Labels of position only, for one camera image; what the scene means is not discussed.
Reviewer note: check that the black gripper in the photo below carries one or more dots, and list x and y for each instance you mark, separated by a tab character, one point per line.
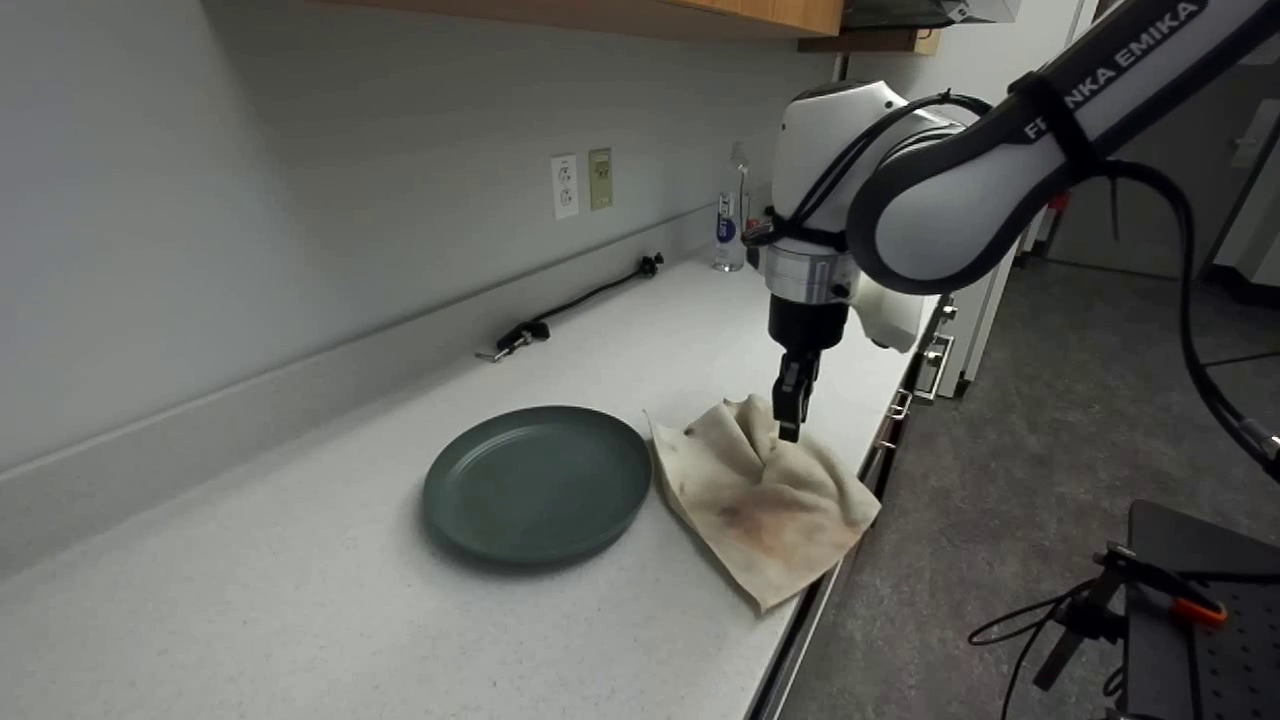
804	326

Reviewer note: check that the beige cloth towel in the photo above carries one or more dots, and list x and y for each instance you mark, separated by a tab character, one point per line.
765	504

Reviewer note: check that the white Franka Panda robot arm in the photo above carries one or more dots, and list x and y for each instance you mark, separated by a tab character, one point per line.
1001	161

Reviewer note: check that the clear water bottle blue label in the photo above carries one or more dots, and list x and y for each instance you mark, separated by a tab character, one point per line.
728	220

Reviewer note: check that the black dishwasher front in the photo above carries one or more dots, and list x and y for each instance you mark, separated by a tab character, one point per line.
813	640

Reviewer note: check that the dark green round plate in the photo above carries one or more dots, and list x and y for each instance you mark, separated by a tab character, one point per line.
539	487

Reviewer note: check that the dark grey box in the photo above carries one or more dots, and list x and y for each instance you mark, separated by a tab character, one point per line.
920	9

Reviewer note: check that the black perforated table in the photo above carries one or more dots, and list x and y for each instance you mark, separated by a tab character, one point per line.
1202	640

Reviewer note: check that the beige wall plate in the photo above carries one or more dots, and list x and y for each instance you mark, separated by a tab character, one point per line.
601	176

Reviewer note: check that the white wall outlet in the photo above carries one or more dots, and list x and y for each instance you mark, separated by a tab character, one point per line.
565	186

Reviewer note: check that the wooden wall cabinet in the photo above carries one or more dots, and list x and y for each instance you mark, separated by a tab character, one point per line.
665	15

